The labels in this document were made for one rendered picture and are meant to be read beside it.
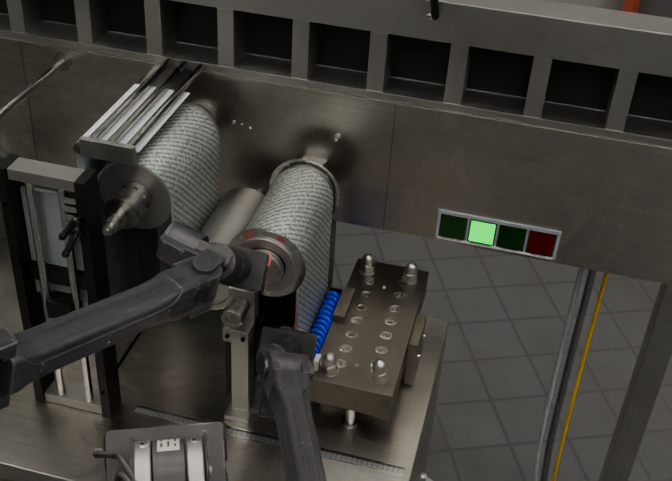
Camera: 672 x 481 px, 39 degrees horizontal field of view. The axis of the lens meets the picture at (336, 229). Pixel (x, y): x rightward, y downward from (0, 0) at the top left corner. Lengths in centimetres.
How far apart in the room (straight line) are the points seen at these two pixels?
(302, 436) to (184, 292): 28
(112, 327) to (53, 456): 61
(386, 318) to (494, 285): 187
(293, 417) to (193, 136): 61
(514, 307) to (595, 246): 176
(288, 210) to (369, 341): 33
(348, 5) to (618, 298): 234
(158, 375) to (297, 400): 56
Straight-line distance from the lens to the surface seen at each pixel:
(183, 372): 201
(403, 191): 194
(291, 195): 178
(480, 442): 316
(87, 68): 206
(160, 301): 136
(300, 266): 169
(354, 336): 190
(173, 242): 149
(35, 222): 170
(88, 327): 130
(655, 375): 238
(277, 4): 184
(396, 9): 178
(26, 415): 197
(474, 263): 389
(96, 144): 167
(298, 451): 143
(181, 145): 178
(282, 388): 152
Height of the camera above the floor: 228
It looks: 35 degrees down
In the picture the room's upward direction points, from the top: 4 degrees clockwise
